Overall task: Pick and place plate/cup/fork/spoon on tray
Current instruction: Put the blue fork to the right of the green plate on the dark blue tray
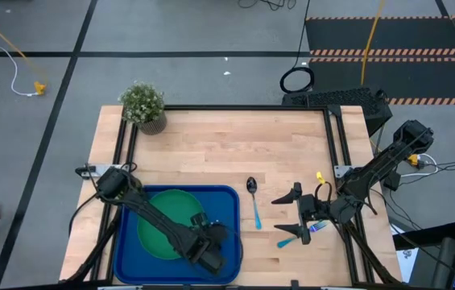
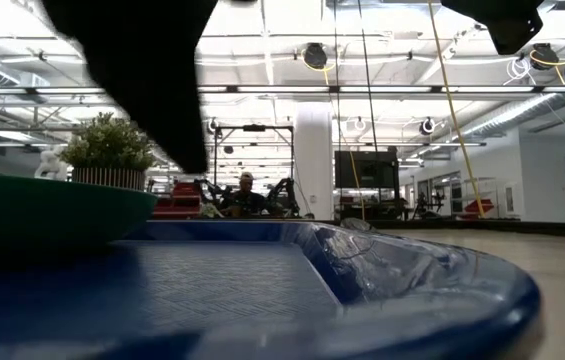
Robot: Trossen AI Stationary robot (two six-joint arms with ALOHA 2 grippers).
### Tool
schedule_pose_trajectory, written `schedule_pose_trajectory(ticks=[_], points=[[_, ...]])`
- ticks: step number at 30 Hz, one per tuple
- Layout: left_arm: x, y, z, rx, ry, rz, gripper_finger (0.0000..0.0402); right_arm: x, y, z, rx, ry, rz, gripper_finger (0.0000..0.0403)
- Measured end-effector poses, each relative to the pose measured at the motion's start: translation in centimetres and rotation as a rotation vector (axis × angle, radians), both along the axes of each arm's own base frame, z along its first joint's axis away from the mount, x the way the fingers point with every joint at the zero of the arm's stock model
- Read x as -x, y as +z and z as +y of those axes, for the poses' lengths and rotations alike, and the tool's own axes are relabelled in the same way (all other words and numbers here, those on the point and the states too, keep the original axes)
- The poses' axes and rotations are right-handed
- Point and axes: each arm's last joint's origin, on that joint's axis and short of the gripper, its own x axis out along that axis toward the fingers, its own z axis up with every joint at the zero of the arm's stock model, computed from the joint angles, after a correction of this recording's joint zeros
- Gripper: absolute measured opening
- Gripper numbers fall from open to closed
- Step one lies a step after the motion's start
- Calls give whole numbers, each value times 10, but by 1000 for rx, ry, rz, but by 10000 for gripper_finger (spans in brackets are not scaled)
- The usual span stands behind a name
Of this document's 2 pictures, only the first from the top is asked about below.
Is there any black power adapter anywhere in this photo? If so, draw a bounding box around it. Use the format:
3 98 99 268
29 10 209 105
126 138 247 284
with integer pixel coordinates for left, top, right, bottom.
383 171 401 193

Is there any iridescent metal fork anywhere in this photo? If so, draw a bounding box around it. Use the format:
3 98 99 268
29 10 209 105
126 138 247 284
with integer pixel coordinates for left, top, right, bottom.
276 219 329 250

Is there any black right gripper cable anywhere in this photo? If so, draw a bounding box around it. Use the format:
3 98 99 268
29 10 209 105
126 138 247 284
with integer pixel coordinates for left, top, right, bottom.
312 180 377 217

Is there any potted plant in striped pot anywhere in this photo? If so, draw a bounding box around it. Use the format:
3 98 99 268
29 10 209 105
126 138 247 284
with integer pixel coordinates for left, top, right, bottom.
118 80 168 136

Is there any black coiled cable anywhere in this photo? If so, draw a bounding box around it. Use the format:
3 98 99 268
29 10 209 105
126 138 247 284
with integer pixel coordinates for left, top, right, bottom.
279 0 316 94

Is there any black cable bundle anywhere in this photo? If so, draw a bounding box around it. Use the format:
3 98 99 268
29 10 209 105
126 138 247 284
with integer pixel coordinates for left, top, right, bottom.
237 0 297 11

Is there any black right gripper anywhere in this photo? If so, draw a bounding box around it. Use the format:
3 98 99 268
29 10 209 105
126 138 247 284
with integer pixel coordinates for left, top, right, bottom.
271 181 333 246

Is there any yellow cable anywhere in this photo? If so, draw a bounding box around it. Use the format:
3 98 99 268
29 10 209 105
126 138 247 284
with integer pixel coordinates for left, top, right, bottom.
360 0 386 85
0 6 49 88

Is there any black perforated box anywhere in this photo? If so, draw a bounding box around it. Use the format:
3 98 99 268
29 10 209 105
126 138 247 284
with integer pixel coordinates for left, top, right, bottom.
281 85 394 138

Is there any black mat with hazard stripes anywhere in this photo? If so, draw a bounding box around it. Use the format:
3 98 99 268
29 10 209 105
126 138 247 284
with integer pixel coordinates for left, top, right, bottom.
305 14 455 106

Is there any black spoon with blue handle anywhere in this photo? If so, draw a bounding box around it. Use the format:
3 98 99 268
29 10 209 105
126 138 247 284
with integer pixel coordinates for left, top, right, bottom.
246 176 263 231

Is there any white paper sheet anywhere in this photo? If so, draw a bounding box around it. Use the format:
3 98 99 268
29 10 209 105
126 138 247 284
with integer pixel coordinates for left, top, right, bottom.
395 247 420 283

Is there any blue plastic tray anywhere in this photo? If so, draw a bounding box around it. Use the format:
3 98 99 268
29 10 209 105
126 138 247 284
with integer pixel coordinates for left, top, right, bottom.
113 184 242 286

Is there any white cable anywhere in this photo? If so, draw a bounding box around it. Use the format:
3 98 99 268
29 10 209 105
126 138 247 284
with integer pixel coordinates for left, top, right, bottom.
0 0 38 97
399 152 440 178

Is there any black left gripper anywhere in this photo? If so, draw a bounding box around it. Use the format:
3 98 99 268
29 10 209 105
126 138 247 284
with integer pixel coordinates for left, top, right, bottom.
186 223 230 276

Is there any black table side cable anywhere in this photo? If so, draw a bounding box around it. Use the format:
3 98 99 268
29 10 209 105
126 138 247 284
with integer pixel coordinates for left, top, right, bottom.
68 193 103 238

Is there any green round plate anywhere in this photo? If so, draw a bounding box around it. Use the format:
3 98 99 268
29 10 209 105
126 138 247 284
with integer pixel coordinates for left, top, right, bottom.
136 188 209 261

